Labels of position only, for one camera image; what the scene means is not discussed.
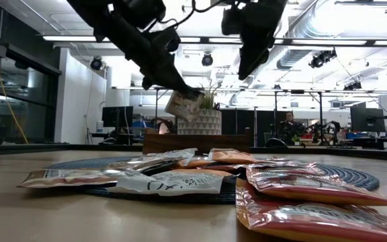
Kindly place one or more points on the black computer monitor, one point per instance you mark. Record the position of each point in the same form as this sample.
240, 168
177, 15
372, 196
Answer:
118, 116
366, 119

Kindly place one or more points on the white and orange tea packet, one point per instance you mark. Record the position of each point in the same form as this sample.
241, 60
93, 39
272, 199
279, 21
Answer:
232, 157
195, 163
180, 185

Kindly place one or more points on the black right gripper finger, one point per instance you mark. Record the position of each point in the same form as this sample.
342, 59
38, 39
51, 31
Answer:
260, 58
246, 62

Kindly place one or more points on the black ceiling camera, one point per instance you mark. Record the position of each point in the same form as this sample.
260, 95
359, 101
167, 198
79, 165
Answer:
207, 60
96, 63

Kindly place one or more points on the wooden tea organizer box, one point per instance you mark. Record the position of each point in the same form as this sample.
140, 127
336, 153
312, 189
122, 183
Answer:
197, 142

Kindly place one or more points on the black aluminium table frame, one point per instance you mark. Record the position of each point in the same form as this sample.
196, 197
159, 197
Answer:
79, 147

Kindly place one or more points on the long ceiling light bar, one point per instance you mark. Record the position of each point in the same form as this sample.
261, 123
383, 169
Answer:
331, 42

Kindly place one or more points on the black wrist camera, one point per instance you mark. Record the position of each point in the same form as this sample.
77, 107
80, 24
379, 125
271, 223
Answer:
166, 40
232, 21

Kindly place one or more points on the succulent in patterned white pot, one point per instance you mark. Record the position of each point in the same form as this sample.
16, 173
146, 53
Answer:
202, 124

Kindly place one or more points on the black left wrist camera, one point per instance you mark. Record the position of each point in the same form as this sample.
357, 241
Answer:
166, 40

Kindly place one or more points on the white bottle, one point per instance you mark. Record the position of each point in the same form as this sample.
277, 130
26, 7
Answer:
99, 126

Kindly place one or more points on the person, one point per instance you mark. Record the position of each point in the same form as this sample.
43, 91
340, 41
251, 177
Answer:
291, 129

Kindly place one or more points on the black ceiling spotlight cluster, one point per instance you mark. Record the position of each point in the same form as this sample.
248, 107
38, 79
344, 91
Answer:
321, 58
353, 86

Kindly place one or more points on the round dark blue woven placemat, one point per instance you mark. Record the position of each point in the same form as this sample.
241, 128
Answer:
348, 174

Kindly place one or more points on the black office partition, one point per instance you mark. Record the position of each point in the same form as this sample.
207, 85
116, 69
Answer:
247, 126

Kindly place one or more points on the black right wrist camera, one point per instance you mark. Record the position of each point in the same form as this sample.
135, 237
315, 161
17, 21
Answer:
232, 21

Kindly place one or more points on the background robot arms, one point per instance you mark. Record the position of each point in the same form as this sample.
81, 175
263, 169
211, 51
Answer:
328, 131

